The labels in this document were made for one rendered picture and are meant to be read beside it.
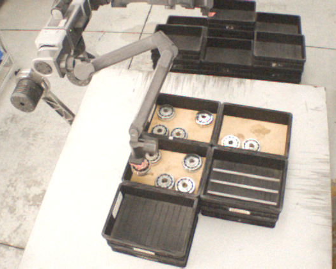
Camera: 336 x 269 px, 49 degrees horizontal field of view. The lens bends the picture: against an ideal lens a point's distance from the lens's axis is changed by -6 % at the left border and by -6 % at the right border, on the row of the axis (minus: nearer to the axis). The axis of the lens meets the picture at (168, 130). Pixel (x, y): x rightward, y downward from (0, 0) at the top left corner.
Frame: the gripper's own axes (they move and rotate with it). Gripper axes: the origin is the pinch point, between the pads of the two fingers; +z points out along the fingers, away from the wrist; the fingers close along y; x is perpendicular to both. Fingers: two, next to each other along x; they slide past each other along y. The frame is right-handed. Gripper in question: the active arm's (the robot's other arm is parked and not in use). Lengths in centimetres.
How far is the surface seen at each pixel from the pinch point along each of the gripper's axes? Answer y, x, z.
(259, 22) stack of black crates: 193, -42, 64
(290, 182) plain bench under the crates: 20, -78, 25
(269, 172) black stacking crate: 17, -63, 13
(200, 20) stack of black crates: 190, 12, 70
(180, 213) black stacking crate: -15.7, -24.3, 13.5
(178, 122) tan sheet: 38.5, -8.9, 15.6
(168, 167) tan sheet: 8.4, -11.3, 14.6
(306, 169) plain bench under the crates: 30, -85, 25
